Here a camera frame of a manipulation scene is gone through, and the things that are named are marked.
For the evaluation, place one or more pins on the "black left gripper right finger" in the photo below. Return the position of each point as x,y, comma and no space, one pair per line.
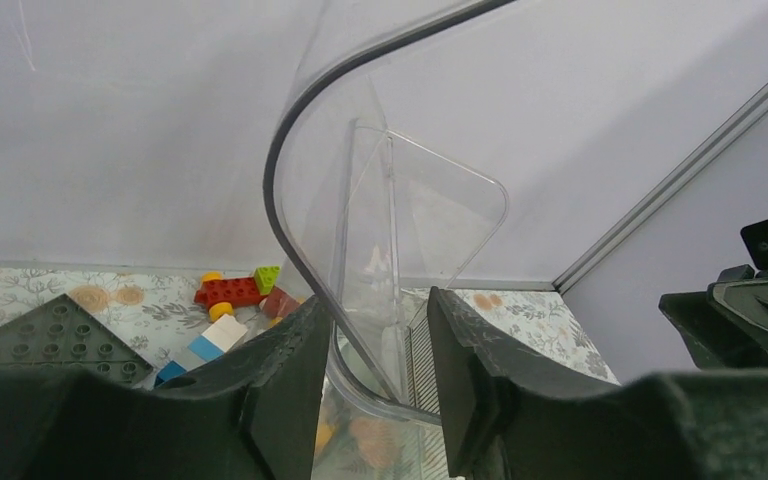
510,412

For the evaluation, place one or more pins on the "blue toy block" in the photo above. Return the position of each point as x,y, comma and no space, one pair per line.
214,342

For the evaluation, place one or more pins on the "dark grey building plate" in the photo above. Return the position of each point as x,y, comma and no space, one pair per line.
62,334

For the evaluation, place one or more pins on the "red yellow toy piece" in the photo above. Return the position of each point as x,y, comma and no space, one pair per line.
220,295

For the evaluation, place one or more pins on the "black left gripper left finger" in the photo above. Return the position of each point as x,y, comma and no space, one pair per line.
250,414

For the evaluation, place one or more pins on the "clear acrylic organizer box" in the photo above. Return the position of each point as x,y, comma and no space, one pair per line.
371,220

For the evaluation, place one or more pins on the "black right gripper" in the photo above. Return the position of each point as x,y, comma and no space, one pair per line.
726,325

